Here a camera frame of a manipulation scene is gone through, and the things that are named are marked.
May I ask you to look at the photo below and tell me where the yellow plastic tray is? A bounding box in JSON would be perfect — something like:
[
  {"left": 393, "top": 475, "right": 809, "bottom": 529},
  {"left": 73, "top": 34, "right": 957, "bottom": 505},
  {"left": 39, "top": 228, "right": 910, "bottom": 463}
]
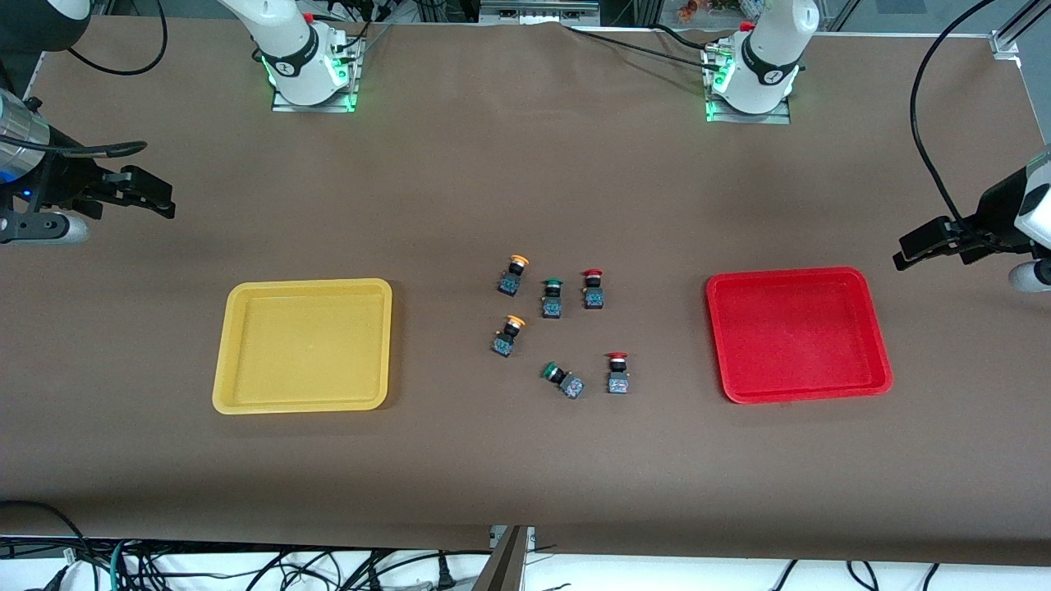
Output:
[{"left": 212, "top": 278, "right": 394, "bottom": 415}]

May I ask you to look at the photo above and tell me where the aluminium frame profile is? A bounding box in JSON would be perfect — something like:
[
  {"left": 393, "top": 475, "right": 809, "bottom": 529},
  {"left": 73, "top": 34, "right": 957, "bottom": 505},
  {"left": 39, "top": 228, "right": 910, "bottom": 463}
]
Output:
[{"left": 989, "top": 0, "right": 1051, "bottom": 60}]

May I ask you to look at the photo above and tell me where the long black hanging cable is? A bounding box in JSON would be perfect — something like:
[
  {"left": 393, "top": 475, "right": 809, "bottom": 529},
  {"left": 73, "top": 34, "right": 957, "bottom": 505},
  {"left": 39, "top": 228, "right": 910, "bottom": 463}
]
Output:
[{"left": 909, "top": 0, "right": 999, "bottom": 241}]

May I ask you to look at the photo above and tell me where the black floor cable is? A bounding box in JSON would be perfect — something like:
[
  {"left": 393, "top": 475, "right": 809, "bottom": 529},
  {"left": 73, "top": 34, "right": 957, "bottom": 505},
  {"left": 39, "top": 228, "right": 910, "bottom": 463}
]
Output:
[{"left": 0, "top": 499, "right": 95, "bottom": 580}]

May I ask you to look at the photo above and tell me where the grey metal box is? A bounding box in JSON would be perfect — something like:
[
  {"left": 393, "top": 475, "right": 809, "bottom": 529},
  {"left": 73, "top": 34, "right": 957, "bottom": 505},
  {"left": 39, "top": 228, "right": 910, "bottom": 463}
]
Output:
[{"left": 478, "top": 0, "right": 602, "bottom": 26}]

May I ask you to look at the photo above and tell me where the black cable behind base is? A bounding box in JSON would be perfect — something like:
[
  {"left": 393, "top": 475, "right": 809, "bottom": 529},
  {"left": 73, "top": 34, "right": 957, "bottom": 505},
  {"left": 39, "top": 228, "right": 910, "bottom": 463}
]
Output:
[{"left": 562, "top": 22, "right": 740, "bottom": 68}]

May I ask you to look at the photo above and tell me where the red plastic tray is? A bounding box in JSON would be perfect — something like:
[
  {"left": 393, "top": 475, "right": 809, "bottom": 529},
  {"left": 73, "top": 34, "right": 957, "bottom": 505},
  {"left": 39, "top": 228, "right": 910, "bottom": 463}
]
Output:
[{"left": 705, "top": 266, "right": 894, "bottom": 405}]

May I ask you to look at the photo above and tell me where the yellow mushroom push button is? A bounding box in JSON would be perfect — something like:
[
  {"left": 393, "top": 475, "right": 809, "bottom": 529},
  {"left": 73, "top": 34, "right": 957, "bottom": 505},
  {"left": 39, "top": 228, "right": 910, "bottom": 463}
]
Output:
[
  {"left": 491, "top": 314, "right": 527, "bottom": 360},
  {"left": 496, "top": 254, "right": 531, "bottom": 299}
]

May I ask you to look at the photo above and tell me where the brown table mat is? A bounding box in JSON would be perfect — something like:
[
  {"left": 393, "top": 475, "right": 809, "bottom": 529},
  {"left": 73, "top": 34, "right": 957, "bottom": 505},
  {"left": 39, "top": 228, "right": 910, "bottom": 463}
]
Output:
[{"left": 0, "top": 15, "right": 1051, "bottom": 567}]

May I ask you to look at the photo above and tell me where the black looping cable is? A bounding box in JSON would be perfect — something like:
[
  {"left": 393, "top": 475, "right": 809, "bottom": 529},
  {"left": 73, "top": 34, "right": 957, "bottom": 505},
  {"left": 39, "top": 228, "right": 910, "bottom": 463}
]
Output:
[{"left": 66, "top": 0, "right": 170, "bottom": 77}]

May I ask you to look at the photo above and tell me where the teal floor cable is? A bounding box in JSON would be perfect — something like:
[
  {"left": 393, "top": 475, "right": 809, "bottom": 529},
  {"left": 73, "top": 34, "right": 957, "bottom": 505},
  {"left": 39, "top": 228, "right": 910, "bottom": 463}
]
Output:
[{"left": 108, "top": 538, "right": 134, "bottom": 591}]

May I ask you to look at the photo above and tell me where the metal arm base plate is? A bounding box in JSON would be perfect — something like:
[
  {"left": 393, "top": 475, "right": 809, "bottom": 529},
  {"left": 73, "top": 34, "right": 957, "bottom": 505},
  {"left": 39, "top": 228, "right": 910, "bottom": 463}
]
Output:
[
  {"left": 703, "top": 41, "right": 794, "bottom": 126},
  {"left": 269, "top": 37, "right": 360, "bottom": 114}
]

